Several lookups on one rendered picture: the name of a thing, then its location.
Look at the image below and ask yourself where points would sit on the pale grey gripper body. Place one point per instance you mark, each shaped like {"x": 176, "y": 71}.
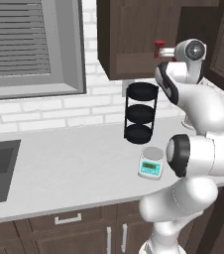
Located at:
{"x": 168, "y": 51}

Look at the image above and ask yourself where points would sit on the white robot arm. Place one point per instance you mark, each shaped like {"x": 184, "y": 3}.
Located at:
{"x": 200, "y": 155}

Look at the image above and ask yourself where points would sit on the red yogurt cup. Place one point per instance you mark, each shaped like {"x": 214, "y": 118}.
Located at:
{"x": 158, "y": 44}

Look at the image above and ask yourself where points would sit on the white digital kitchen scale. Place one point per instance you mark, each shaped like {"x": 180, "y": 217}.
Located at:
{"x": 151, "y": 164}

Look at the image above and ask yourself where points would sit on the dark brown base cabinet run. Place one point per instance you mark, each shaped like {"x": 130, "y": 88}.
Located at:
{"x": 216, "y": 225}

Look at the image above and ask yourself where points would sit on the dark brown base cabinet door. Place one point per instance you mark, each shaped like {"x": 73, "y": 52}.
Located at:
{"x": 134, "y": 234}
{"x": 71, "y": 243}

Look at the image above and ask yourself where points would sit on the grey window with blinds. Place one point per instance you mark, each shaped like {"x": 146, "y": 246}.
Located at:
{"x": 24, "y": 43}

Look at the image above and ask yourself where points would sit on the dark brown drawer front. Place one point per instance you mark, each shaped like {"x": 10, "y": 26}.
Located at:
{"x": 90, "y": 216}

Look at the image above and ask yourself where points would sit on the white wall outlet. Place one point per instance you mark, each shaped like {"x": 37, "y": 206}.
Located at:
{"x": 126, "y": 86}

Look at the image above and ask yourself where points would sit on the dark brown wall cabinet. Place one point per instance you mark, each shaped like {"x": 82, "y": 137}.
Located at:
{"x": 104, "y": 36}

